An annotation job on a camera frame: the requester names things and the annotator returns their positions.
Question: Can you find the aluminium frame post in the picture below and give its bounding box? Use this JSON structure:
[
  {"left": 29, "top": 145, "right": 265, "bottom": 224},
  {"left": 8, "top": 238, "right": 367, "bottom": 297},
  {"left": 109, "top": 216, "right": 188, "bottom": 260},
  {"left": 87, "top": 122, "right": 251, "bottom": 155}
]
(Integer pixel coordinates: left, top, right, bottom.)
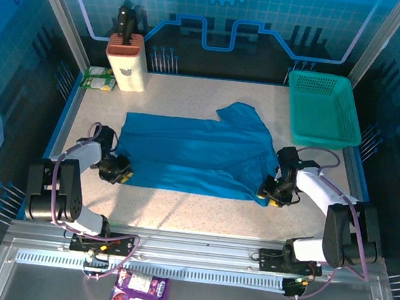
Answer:
[
  {"left": 19, "top": 0, "right": 97, "bottom": 71},
  {"left": 349, "top": 0, "right": 400, "bottom": 83}
]

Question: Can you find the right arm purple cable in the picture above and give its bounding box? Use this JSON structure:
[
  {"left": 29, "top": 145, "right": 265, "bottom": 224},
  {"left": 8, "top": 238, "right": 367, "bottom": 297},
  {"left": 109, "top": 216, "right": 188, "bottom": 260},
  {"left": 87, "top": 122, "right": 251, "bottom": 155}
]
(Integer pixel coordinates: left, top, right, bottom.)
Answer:
[{"left": 281, "top": 145, "right": 383, "bottom": 300}]

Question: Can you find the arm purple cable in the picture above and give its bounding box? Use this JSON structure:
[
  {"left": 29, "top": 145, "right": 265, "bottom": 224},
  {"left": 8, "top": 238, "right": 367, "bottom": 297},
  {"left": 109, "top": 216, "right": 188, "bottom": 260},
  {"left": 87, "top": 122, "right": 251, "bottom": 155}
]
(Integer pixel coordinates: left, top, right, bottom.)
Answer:
[
  {"left": 281, "top": 145, "right": 383, "bottom": 300},
  {"left": 41, "top": 117, "right": 152, "bottom": 286}
]

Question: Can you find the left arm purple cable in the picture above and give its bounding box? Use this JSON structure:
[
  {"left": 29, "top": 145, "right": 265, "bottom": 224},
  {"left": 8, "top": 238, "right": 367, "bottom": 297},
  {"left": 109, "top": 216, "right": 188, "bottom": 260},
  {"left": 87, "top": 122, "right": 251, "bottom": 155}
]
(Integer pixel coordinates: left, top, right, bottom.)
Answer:
[{"left": 41, "top": 117, "right": 152, "bottom": 286}]

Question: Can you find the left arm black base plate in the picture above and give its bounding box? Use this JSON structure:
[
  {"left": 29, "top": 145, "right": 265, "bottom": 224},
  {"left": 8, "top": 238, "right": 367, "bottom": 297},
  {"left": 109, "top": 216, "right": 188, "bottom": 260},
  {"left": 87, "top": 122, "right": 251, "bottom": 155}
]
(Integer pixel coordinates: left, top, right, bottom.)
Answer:
[{"left": 68, "top": 227, "right": 137, "bottom": 258}]

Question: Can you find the slotted grey cable duct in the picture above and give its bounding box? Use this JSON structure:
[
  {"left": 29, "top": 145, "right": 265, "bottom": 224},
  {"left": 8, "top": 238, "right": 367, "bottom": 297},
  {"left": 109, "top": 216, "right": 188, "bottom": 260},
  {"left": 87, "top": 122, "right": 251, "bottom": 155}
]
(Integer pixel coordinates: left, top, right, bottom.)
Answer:
[{"left": 15, "top": 247, "right": 288, "bottom": 293}]

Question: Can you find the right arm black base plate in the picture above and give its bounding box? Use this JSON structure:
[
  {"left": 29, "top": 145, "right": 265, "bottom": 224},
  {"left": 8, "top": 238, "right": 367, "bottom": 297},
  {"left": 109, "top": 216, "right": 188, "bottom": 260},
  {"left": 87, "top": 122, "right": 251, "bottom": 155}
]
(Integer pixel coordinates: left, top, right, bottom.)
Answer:
[{"left": 257, "top": 247, "right": 325, "bottom": 278}]

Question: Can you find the small circuit board with wires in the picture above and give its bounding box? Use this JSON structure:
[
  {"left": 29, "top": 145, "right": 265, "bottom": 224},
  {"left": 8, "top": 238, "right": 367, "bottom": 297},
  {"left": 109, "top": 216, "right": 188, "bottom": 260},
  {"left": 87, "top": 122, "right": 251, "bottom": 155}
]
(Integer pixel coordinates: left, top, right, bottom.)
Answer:
[
  {"left": 280, "top": 273, "right": 316, "bottom": 300},
  {"left": 80, "top": 250, "right": 111, "bottom": 281}
]

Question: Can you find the green snack packet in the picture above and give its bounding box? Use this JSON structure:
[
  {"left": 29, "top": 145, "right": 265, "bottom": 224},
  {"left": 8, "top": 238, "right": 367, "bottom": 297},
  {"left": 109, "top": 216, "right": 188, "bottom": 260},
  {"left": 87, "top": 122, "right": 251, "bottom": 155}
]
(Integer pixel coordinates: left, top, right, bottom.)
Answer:
[
  {"left": 79, "top": 74, "right": 118, "bottom": 93},
  {"left": 85, "top": 65, "right": 115, "bottom": 79}
]

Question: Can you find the purple snack bag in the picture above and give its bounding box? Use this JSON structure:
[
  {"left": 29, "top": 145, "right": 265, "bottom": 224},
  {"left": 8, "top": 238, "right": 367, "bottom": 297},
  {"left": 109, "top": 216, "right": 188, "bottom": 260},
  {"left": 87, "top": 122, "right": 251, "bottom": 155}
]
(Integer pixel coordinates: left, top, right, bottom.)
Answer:
[{"left": 104, "top": 265, "right": 172, "bottom": 300}]

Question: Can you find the aluminium table side rail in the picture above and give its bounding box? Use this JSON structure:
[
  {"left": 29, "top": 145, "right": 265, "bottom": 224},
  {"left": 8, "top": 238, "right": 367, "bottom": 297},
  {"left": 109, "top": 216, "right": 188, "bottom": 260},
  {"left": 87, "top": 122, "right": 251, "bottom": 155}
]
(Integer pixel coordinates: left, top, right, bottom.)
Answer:
[
  {"left": 332, "top": 147, "right": 383, "bottom": 257},
  {"left": 22, "top": 63, "right": 90, "bottom": 225}
]

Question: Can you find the black-handled knife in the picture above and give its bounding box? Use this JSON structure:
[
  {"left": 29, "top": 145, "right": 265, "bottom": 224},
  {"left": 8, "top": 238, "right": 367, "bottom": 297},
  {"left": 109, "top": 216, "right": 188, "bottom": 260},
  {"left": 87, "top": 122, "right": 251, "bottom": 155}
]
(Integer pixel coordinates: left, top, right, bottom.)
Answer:
[
  {"left": 115, "top": 5, "right": 130, "bottom": 38},
  {"left": 121, "top": 16, "right": 137, "bottom": 47}
]

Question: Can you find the white knife block, terracotta top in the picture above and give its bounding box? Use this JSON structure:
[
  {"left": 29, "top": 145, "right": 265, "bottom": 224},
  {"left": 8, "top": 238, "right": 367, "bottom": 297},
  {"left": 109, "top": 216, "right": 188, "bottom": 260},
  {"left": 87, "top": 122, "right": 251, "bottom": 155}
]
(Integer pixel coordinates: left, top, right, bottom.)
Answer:
[{"left": 101, "top": 29, "right": 152, "bottom": 94}]

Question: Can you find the green plastic mesh basket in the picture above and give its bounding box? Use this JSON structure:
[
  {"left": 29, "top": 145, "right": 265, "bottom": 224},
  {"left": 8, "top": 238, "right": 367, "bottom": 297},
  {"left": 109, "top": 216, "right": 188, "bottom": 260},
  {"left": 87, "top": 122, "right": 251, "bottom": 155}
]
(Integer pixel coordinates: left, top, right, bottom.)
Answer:
[{"left": 281, "top": 68, "right": 369, "bottom": 152}]

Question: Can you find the aluminium mounting rail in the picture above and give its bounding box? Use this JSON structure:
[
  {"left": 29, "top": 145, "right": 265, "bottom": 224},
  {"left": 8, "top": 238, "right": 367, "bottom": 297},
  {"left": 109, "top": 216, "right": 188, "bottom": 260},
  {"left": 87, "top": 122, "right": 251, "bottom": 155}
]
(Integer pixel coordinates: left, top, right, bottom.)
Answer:
[{"left": 7, "top": 212, "right": 389, "bottom": 285}]

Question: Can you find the blue t-shirt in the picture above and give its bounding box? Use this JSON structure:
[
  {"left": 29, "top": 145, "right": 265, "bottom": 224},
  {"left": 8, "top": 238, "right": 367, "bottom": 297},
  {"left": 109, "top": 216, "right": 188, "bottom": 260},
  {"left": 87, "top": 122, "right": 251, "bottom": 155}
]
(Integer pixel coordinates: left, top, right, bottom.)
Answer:
[{"left": 110, "top": 90, "right": 286, "bottom": 210}]

